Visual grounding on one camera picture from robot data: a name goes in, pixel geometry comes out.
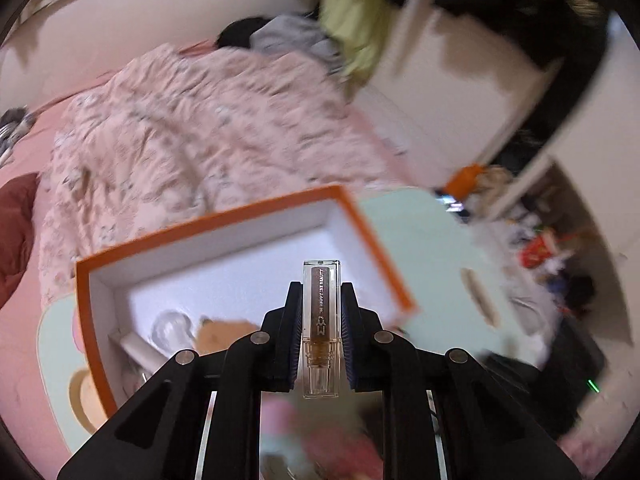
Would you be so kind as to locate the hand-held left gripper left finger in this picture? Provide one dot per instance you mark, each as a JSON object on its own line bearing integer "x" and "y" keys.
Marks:
{"x": 292, "y": 360}

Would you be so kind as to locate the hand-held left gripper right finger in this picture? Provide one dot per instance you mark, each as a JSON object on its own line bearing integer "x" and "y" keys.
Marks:
{"x": 348, "y": 360}

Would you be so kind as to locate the clear square cosmetic tube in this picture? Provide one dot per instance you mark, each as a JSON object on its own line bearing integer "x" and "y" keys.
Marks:
{"x": 320, "y": 310}

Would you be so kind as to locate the brown plush bear toy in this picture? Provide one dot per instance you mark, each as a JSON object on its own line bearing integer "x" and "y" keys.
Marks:
{"x": 220, "y": 332}

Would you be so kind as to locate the orange cardboard box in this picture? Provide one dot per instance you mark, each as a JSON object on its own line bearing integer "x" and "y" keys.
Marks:
{"x": 210, "y": 280}

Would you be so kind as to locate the beige cloth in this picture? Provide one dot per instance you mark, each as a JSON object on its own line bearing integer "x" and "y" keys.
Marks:
{"x": 497, "y": 177}

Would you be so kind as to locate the pink printed blanket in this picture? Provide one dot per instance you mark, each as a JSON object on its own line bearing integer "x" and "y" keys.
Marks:
{"x": 200, "y": 125}

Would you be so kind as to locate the white bookshelf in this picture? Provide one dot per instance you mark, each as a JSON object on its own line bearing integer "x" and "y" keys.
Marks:
{"x": 610, "y": 240}

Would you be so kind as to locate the white wardrobe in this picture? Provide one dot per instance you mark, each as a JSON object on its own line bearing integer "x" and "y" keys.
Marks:
{"x": 435, "y": 85}

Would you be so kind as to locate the dark red pillow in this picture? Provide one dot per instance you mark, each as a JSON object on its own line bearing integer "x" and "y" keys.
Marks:
{"x": 15, "y": 230}

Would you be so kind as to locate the grey garment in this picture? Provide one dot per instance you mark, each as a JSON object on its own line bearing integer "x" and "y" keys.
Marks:
{"x": 295, "y": 35}

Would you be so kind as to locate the black garment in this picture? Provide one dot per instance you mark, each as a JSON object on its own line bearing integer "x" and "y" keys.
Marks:
{"x": 235, "y": 32}

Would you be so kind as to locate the yellow-green garment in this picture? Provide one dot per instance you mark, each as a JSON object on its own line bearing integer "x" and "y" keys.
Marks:
{"x": 350, "y": 10}

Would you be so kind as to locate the dark grey cloth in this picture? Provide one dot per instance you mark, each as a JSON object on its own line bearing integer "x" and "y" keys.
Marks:
{"x": 12, "y": 125}

